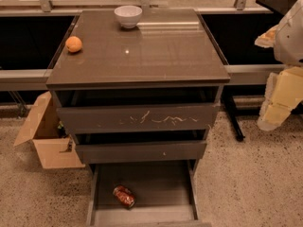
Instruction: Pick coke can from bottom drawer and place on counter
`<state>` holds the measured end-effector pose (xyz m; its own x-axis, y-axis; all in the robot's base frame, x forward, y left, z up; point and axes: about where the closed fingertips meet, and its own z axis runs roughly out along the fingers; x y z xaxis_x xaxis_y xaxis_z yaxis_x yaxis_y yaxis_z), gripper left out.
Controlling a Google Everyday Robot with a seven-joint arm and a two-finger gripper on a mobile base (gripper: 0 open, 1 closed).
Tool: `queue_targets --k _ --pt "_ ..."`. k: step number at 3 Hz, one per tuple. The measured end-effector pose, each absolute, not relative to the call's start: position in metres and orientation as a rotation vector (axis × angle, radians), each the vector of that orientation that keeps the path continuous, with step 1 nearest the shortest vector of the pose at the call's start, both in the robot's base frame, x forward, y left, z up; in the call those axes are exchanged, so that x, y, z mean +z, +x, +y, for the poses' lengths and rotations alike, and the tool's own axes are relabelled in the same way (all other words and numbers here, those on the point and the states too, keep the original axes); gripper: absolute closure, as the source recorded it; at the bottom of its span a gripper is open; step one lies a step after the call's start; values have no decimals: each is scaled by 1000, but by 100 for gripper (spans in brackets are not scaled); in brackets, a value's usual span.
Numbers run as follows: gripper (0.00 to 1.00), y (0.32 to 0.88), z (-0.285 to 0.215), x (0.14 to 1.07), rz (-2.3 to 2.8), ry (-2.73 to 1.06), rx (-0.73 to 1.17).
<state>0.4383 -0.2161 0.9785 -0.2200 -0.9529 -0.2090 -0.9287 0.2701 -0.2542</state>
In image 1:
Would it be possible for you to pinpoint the white ceramic bowl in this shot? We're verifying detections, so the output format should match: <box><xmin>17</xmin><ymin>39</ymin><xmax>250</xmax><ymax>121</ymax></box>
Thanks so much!
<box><xmin>115</xmin><ymin>6</ymin><xmax>142</xmax><ymax>28</ymax></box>

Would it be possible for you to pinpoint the red coke can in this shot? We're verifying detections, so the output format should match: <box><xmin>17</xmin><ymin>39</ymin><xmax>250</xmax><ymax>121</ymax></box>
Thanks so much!
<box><xmin>113</xmin><ymin>185</ymin><xmax>135</xmax><ymax>209</ymax></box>

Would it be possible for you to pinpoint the grey middle drawer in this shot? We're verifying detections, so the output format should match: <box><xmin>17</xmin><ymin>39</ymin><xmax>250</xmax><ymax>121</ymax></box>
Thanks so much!
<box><xmin>76</xmin><ymin>130</ymin><xmax>206</xmax><ymax>164</ymax></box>

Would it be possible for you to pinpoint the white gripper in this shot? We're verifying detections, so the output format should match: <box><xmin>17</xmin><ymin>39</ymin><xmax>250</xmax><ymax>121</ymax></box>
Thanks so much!
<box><xmin>255</xmin><ymin>0</ymin><xmax>303</xmax><ymax>131</ymax></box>

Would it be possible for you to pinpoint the grey top drawer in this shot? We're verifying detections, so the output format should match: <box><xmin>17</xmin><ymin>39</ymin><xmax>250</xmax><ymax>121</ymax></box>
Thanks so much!
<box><xmin>56</xmin><ymin>86</ymin><xmax>221</xmax><ymax>135</ymax></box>

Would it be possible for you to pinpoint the brown cardboard box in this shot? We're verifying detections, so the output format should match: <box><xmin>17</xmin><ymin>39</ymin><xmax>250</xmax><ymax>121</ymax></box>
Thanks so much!
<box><xmin>14</xmin><ymin>92</ymin><xmax>84</xmax><ymax>169</ymax></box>

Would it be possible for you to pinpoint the orange fruit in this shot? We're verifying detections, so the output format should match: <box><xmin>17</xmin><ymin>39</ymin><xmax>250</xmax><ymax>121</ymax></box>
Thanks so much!
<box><xmin>65</xmin><ymin>36</ymin><xmax>82</xmax><ymax>53</ymax></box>

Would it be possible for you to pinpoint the black metal table leg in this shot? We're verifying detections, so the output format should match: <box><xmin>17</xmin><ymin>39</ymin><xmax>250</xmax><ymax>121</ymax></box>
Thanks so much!
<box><xmin>222</xmin><ymin>87</ymin><xmax>245</xmax><ymax>142</ymax></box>

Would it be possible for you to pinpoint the grey drawer cabinet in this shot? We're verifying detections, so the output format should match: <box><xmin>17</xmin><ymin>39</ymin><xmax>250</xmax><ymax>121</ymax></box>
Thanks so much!
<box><xmin>45</xmin><ymin>9</ymin><xmax>231</xmax><ymax>168</ymax></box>

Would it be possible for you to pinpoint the black side table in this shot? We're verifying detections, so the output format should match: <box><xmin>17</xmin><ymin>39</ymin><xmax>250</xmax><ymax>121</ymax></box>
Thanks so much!
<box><xmin>256</xmin><ymin>0</ymin><xmax>297</xmax><ymax>15</ymax></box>

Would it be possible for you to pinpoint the grey open bottom drawer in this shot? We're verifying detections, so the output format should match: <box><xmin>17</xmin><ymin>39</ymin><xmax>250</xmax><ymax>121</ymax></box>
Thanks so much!
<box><xmin>86</xmin><ymin>161</ymin><xmax>212</xmax><ymax>227</ymax></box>

